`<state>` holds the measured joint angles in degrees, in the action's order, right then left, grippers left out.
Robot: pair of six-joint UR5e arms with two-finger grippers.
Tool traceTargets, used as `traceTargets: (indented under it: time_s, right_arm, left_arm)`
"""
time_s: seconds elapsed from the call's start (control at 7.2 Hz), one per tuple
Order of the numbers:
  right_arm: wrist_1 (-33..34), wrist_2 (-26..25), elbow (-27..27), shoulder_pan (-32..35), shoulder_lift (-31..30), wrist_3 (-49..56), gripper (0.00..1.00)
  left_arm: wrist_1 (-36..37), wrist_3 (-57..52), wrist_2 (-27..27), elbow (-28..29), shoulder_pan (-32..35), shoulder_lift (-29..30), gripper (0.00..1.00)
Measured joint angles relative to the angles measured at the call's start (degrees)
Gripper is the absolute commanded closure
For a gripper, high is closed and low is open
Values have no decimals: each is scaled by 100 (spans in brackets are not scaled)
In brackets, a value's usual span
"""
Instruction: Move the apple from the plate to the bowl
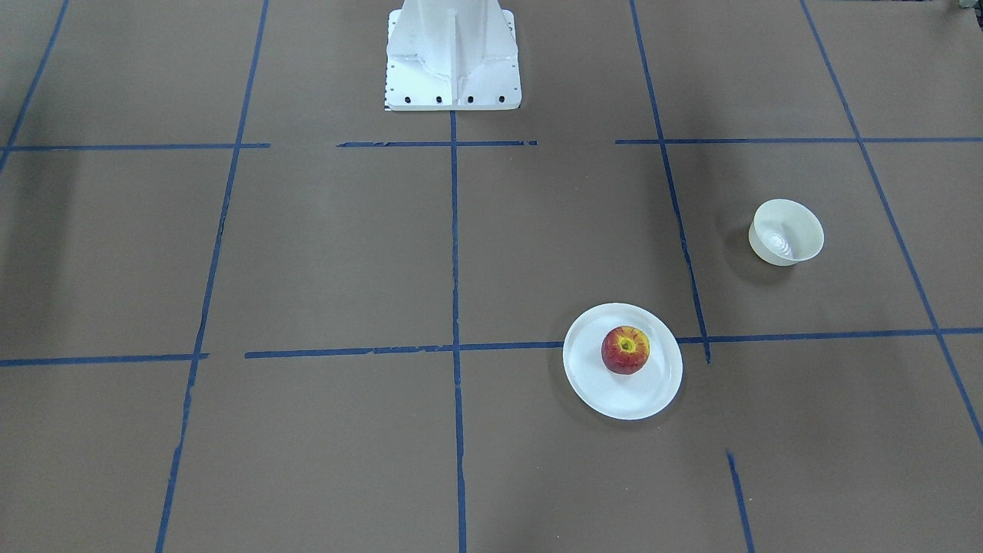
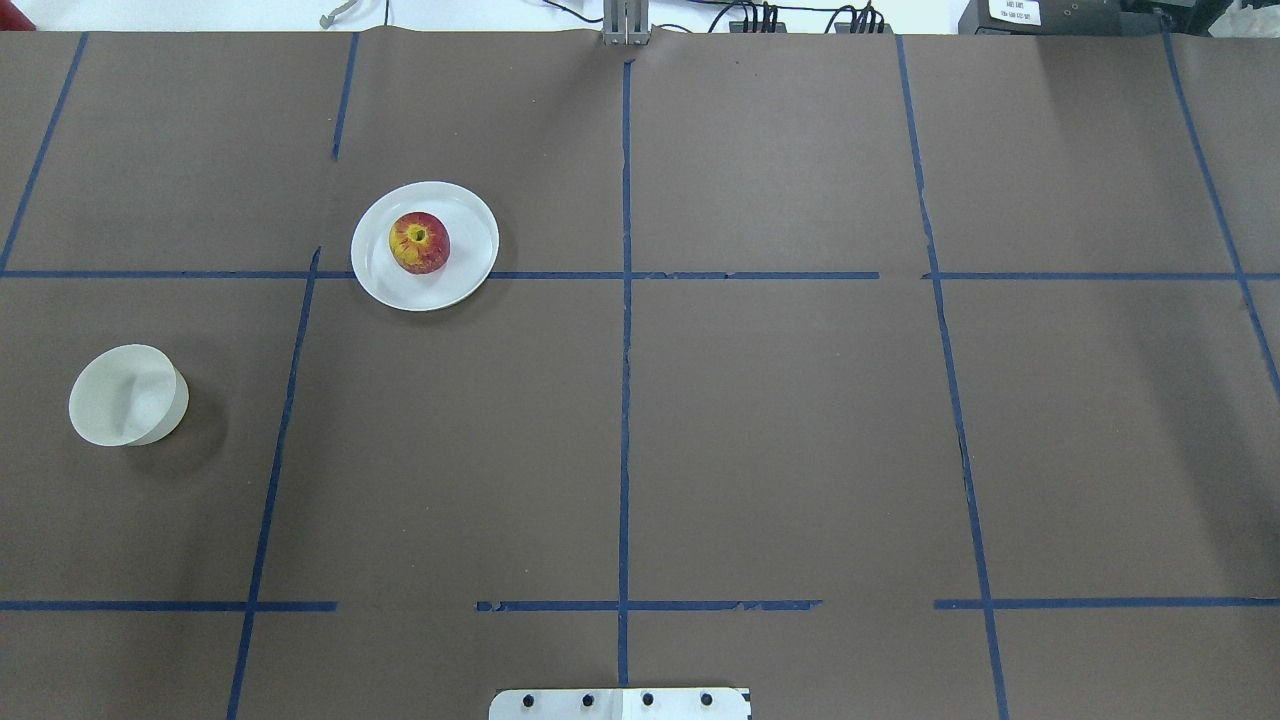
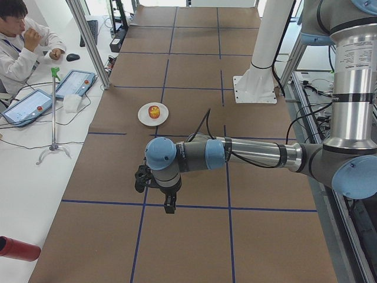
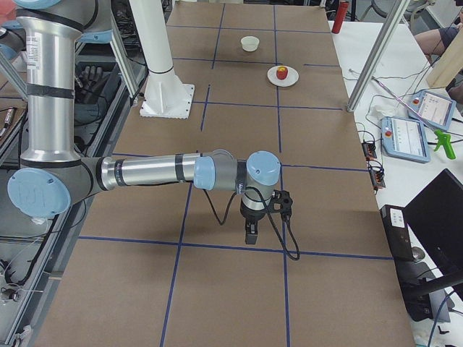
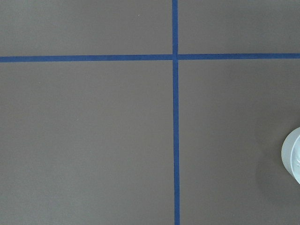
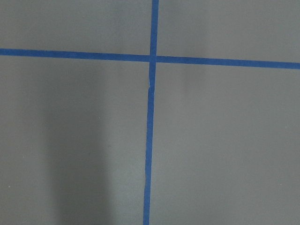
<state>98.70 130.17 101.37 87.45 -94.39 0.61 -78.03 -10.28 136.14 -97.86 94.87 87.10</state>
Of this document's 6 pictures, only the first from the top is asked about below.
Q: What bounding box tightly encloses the white bowl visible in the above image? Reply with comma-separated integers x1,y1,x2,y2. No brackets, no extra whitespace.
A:
748,198,825,267

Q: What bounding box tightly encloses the white plate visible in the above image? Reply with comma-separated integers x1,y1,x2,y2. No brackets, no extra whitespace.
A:
562,303,683,420

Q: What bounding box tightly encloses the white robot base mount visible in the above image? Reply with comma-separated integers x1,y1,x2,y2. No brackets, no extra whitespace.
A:
384,1,523,111

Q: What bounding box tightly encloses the red yellow apple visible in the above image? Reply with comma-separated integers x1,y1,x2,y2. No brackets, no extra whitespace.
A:
601,326,650,376

